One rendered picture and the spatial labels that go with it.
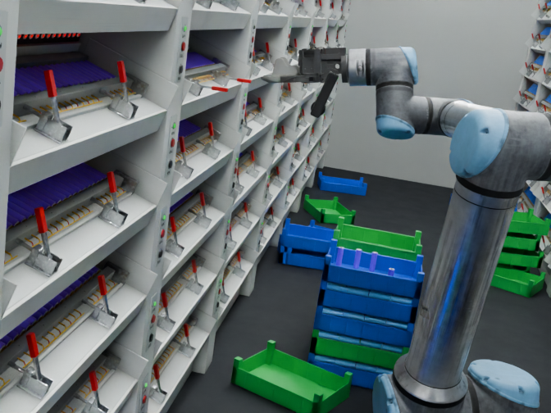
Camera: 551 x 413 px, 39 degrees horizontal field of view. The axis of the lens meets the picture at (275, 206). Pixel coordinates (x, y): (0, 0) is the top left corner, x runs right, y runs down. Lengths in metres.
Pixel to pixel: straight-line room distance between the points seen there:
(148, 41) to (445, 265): 0.68
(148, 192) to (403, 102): 0.67
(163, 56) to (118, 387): 0.65
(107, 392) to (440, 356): 0.65
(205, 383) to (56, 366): 1.14
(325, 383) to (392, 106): 0.96
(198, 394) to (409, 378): 0.88
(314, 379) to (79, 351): 1.25
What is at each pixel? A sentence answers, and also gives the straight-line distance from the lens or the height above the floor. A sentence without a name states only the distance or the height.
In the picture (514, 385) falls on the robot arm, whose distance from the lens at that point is 1.67.
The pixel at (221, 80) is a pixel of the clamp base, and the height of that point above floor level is 0.90.
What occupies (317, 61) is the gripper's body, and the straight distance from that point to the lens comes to 1.91.
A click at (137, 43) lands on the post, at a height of 1.00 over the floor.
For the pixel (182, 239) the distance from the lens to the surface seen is 1.91.
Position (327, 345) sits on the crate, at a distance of 2.45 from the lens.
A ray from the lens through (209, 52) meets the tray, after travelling 2.17.
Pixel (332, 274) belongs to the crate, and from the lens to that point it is 2.36.
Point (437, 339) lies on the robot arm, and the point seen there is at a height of 0.54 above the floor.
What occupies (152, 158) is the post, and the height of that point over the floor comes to 0.79.
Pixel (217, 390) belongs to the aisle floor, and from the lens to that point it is 2.34.
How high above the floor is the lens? 1.10
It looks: 14 degrees down
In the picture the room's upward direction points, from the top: 8 degrees clockwise
